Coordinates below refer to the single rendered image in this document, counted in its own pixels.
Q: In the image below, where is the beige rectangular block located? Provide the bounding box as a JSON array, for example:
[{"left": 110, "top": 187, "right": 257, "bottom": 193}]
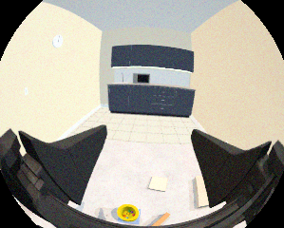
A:
[{"left": 194, "top": 176, "right": 209, "bottom": 208}]

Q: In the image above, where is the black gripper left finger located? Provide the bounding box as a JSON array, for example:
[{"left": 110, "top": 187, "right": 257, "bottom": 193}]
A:
[{"left": 19, "top": 125, "right": 107, "bottom": 205}]

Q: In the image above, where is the beige flat rectangular slab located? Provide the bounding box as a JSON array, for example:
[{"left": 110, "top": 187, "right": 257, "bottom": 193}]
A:
[{"left": 148, "top": 176, "right": 168, "bottom": 193}]

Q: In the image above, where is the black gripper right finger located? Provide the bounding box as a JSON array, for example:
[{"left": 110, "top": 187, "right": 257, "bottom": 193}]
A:
[{"left": 191, "top": 129, "right": 272, "bottom": 208}]

